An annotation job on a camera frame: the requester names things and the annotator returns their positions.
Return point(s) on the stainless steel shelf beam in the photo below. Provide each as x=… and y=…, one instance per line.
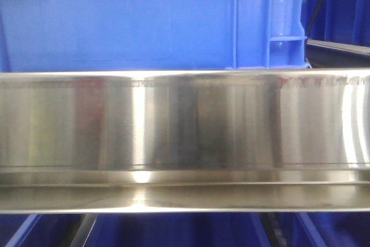
x=178, y=141

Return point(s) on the light blue upper bin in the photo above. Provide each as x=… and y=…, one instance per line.
x=107, y=35

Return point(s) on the blue lower middle bin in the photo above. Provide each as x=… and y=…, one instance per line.
x=179, y=229

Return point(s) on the blue lower right bin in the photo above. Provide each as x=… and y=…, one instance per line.
x=325, y=228

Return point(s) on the dark blue upper right bin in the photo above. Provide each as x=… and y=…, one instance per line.
x=340, y=21

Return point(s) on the blue lower left bin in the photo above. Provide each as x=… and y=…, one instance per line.
x=36, y=229

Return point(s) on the roller track rail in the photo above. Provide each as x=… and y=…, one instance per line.
x=273, y=229

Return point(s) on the dark rear shelf rail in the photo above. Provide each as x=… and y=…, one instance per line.
x=323, y=54

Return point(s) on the left steel divider rail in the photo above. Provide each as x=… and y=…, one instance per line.
x=82, y=235

